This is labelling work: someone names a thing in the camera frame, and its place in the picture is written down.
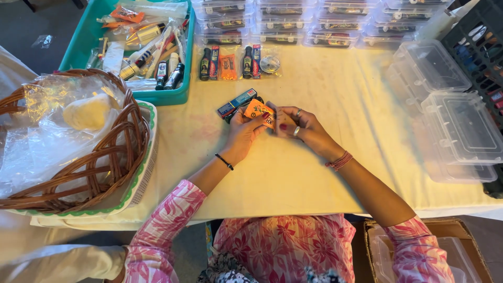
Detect person's left hand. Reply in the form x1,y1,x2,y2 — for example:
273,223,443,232
222,107,272,166

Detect person's right hand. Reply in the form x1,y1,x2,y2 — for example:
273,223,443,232
267,101,347,162

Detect orange sachet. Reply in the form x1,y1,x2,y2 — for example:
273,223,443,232
243,98,277,130
219,53,238,81

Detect cream table cloth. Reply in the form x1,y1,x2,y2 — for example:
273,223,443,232
29,41,503,232

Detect round clear tin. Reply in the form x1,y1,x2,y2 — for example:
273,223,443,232
259,55,281,74

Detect white green-rimmed plastic tray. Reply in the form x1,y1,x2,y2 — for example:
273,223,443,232
7,100,159,219

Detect stack of filled clear boxes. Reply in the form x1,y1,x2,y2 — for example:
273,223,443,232
191,0,456,50

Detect pink floral tunic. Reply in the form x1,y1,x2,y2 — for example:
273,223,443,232
122,179,456,283

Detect brown wicker basket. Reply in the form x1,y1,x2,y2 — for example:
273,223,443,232
0,68,151,215

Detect heap of toiletry items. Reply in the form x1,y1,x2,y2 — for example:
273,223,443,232
86,0,189,92

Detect empty clear plastic box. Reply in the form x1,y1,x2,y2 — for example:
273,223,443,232
424,156,498,185
386,39,472,116
420,91,503,166

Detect black white patterned scarf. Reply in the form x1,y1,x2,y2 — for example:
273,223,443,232
196,252,347,283

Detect pale yellow lump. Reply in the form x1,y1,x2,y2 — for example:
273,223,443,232
62,93,121,132

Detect brown cardboard box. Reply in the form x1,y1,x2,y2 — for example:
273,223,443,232
363,217,494,283

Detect black plastic crate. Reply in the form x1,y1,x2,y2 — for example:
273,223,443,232
440,0,503,132

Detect teal plastic tray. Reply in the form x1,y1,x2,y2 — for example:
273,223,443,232
58,0,196,107

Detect crumpled clear plastic bags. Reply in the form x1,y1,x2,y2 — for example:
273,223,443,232
0,73,127,199

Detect small clear plastic wrapper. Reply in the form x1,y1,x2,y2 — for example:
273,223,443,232
31,34,54,50

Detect white cloth-covered seat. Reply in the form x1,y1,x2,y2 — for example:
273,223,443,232
0,243,128,283

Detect black bead bracelet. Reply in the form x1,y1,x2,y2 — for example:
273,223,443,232
215,153,235,171

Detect red thread bracelet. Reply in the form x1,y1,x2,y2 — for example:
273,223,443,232
325,150,354,172

